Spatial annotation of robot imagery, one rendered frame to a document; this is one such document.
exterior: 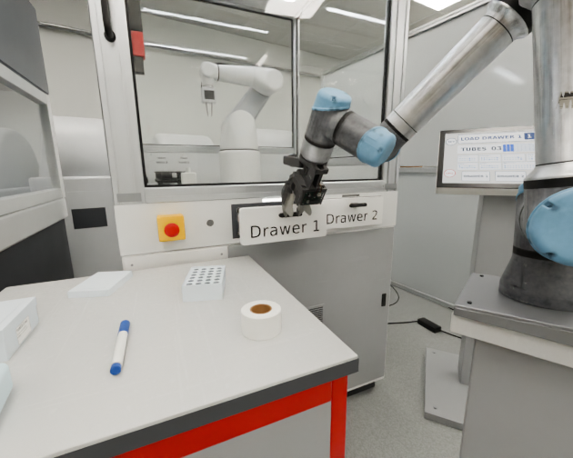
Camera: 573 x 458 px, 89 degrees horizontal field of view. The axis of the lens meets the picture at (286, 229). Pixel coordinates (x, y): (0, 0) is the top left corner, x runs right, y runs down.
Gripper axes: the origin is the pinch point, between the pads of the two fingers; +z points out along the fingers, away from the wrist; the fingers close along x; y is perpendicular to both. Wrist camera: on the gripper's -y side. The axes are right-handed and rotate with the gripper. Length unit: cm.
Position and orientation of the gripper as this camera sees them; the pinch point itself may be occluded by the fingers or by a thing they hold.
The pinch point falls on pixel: (291, 211)
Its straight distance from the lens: 85.9
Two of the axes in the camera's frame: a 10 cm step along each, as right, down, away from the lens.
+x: 9.1, -0.9, 3.9
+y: 3.4, 7.1, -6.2
